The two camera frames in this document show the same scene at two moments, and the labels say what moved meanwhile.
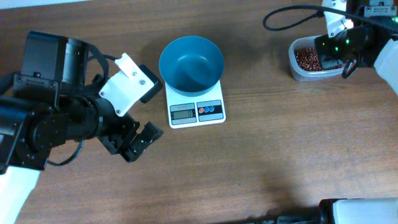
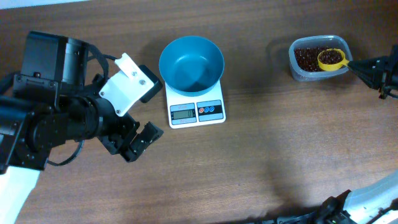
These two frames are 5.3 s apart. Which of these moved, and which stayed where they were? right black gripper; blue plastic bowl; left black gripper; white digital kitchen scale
Moved: right black gripper
Stayed: white digital kitchen scale; left black gripper; blue plastic bowl
